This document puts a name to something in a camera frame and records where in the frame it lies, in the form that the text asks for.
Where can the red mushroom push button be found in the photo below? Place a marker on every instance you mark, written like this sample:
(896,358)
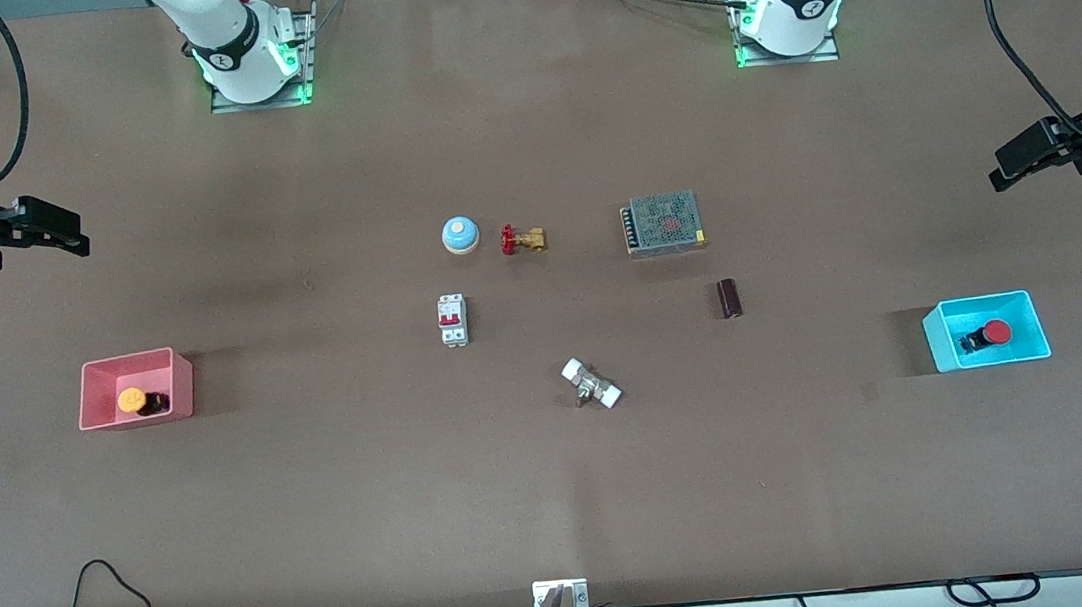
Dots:
(997,332)

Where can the yellow mushroom push button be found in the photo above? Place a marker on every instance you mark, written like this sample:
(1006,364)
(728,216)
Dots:
(131,399)

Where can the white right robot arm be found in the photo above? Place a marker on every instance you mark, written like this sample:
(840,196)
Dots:
(231,34)

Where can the cyan plastic box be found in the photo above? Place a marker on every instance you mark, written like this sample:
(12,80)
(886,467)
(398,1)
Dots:
(1033,344)

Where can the pink plastic box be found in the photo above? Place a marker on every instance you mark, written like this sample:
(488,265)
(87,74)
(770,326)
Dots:
(105,412)

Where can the dark brown cylindrical capacitor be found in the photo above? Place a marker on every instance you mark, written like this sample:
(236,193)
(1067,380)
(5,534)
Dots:
(730,299)

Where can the metal mesh power supply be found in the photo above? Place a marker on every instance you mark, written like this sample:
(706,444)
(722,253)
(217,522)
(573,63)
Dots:
(663,222)

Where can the blue round call bell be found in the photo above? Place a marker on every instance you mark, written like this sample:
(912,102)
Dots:
(460,236)

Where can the white capped metal valve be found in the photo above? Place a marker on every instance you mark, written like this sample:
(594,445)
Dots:
(592,385)

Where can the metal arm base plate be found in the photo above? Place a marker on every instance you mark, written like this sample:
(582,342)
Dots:
(310,58)
(827,55)

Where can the white circuit breaker red switch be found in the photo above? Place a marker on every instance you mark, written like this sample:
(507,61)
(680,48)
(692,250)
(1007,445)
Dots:
(452,321)

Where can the silver pole mount plate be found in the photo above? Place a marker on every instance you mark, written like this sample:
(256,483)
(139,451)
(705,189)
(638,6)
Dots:
(580,591)

